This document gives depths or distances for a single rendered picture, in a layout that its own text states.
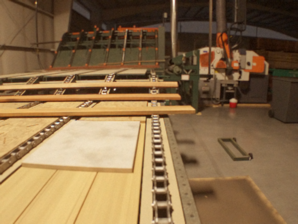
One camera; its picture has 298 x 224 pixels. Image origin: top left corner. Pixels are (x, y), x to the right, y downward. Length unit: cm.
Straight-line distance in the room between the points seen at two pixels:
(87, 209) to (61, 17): 1318
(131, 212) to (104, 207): 8
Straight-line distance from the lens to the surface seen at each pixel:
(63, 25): 1342
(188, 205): 61
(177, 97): 200
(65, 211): 64
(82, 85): 272
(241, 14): 667
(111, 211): 61
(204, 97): 592
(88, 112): 146
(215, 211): 188
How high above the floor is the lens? 121
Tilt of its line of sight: 14 degrees down
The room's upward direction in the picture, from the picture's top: straight up
